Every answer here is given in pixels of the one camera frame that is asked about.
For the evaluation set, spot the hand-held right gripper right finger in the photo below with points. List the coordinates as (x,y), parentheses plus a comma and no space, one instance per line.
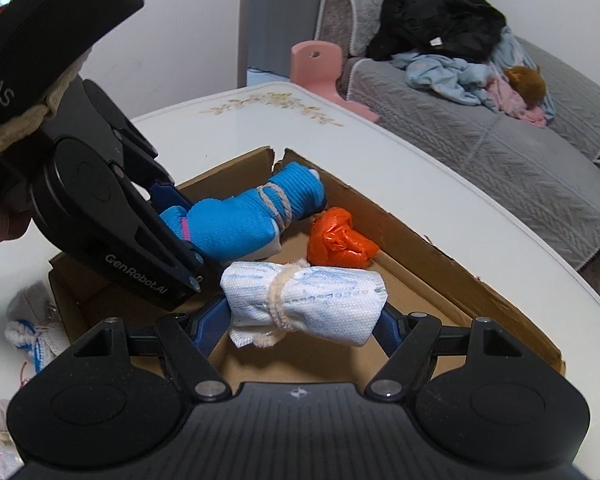
(387,335)

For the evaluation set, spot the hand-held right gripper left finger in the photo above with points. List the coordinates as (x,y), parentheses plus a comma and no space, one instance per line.
(212,325)

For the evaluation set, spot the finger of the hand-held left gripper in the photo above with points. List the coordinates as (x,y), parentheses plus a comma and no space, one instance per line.
(150,270)
(167,197)

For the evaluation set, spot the brown cardboard box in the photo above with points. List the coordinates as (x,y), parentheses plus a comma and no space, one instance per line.
(420,280)

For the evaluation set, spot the blue sock bundle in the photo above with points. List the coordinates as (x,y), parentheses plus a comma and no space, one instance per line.
(230,225)

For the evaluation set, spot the white patterned sock bundle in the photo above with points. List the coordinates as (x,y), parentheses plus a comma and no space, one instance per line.
(320,300)

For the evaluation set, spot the person's left hand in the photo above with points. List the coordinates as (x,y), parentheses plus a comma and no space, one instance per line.
(2,215)

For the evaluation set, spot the orange plastic bag bundle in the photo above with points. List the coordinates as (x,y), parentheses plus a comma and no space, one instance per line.
(340,240)

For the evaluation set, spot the white blue-striped knitted bundle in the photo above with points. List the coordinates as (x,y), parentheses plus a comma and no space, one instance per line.
(35,340)

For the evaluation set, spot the pink plastic stool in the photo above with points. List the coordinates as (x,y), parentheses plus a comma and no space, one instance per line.
(315,65)

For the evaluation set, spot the grey quilted sofa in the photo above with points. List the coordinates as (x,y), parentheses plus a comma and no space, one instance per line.
(480,150)

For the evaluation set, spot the grey door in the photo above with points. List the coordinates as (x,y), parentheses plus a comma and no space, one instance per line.
(300,0)

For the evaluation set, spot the pink clothing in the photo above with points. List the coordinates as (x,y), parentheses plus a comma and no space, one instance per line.
(510,100)

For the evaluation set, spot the light blue clothing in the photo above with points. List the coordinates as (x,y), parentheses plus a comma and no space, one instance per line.
(445,72)

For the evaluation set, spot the brown plush toy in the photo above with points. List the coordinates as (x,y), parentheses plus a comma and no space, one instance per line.
(525,82)

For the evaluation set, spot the black clothing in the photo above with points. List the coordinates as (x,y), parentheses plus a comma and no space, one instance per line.
(430,20)

